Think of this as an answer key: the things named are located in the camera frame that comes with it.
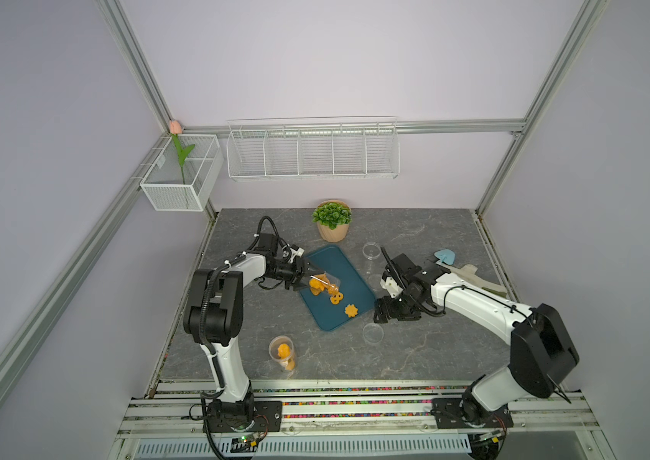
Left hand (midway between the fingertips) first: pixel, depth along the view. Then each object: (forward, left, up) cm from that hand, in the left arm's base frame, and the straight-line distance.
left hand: (320, 277), depth 89 cm
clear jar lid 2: (+3, -19, -9) cm, 21 cm away
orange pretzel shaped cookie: (-2, -5, -10) cm, 12 cm away
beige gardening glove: (+3, -53, -10) cm, 54 cm away
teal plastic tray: (-1, -12, -11) cm, 17 cm away
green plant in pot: (+21, -6, +5) cm, 22 cm away
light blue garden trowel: (+11, -47, -9) cm, 49 cm away
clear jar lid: (-15, -16, -11) cm, 24 cm away
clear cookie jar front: (-20, +12, -4) cm, 24 cm away
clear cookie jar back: (-1, -4, -3) cm, 5 cm away
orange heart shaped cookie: (-2, +1, -3) cm, 4 cm away
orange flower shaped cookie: (-8, -9, -8) cm, 15 cm away
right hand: (-13, -19, -3) cm, 23 cm away
